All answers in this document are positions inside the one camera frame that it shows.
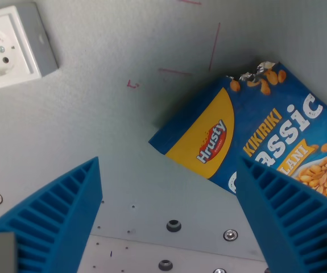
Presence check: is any white wall power socket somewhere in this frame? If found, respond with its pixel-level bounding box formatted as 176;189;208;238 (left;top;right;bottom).
0;5;43;94

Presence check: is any black rubber table grommet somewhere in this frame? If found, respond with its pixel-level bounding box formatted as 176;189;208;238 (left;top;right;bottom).
158;258;173;272
165;219;182;233

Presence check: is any grey socket mounting box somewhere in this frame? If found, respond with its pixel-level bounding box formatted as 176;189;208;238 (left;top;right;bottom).
14;1;59;77

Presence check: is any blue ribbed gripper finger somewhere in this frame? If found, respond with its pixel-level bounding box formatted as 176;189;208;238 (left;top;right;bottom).
236;155;327;273
0;156;104;273

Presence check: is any blue Hrusty peanut bag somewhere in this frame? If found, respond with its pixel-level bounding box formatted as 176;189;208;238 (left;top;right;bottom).
148;60;327;208

